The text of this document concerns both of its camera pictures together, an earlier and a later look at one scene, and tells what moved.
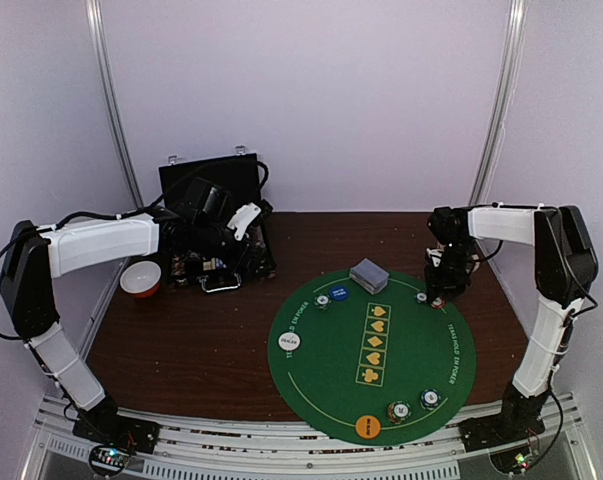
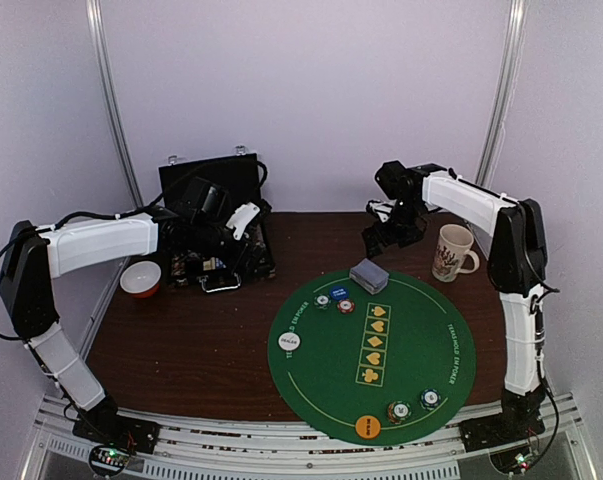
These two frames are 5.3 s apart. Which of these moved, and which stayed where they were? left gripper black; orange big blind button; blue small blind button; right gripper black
Moved: right gripper black
Stayed: blue small blind button; left gripper black; orange big blind button
